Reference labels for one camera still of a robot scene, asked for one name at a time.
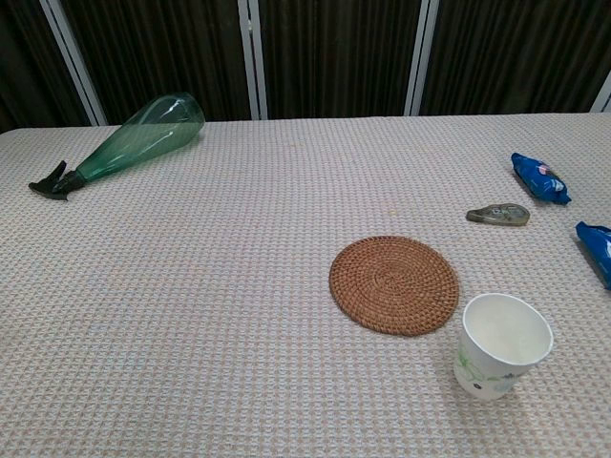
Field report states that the white paper cup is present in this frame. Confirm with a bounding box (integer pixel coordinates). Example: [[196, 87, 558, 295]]
[[453, 292, 555, 402]]

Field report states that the brown round woven coaster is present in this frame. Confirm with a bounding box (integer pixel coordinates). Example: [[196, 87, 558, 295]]
[[328, 235, 460, 338]]

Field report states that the checkered woven tablecloth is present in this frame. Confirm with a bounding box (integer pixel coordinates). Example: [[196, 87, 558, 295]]
[[0, 113, 611, 458]]

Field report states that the dark pleated curtain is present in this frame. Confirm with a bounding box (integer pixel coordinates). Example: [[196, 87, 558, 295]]
[[0, 0, 611, 135]]

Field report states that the green plastic spray bottle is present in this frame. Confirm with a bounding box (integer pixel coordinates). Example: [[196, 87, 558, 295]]
[[28, 93, 206, 202]]

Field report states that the translucent correction tape dispenser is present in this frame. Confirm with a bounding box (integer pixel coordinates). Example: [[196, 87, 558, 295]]
[[466, 202, 531, 226]]

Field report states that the blue snack packet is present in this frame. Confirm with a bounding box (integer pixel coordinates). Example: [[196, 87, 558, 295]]
[[574, 220, 611, 291], [510, 152, 573, 207]]

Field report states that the white partition frame post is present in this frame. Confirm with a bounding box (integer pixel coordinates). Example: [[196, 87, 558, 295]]
[[237, 0, 269, 121], [590, 74, 611, 114], [39, 0, 107, 127], [404, 0, 440, 116]]

